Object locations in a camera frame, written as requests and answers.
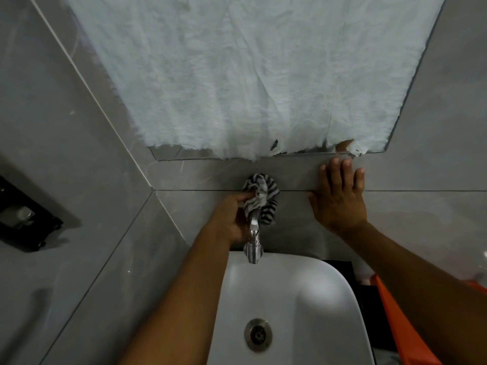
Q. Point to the white crinkled paper sheet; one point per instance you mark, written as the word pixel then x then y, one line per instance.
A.
pixel 247 72

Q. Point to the person's right thumb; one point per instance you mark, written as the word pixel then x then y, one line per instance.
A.
pixel 313 203

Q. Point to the person's left forearm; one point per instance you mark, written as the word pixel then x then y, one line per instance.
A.
pixel 182 300

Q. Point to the white ceramic sink basin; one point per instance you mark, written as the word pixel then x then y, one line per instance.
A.
pixel 304 300

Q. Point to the wall mirror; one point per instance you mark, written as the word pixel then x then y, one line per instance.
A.
pixel 167 152

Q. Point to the black and white striped cloth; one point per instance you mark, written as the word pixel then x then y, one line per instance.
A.
pixel 264 193

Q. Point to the person's left fingers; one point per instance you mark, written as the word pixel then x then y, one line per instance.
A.
pixel 243 196

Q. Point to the person's right middle finger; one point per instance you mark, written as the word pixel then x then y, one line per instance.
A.
pixel 335 172

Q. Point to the chrome tap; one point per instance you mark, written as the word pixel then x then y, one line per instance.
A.
pixel 254 243

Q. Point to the chrome sink drain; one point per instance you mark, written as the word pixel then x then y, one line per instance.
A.
pixel 258 335

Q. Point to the person's right forearm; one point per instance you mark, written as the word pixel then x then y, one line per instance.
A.
pixel 418 292

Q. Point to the person's right hand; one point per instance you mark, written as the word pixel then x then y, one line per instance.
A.
pixel 338 205

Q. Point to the person's right little finger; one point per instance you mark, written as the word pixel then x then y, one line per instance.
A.
pixel 359 179

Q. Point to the black wall holder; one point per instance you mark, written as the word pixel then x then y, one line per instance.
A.
pixel 34 228

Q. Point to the person's left hand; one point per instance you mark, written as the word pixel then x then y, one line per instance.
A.
pixel 226 220

